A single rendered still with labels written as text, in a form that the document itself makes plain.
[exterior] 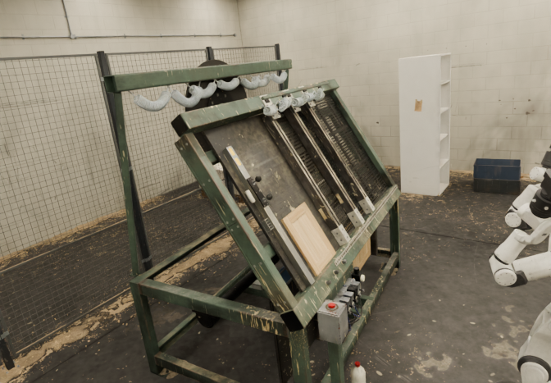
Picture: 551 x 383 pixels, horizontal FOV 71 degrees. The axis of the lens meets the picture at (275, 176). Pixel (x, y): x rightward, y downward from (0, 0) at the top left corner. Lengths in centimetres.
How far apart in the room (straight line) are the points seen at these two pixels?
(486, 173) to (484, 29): 230
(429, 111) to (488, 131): 161
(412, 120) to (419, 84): 53
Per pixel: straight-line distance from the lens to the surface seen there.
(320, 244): 261
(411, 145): 626
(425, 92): 607
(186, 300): 270
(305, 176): 273
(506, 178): 650
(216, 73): 314
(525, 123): 734
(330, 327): 213
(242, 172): 230
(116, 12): 749
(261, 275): 218
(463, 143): 753
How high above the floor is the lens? 215
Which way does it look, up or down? 16 degrees down
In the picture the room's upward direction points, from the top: 6 degrees counter-clockwise
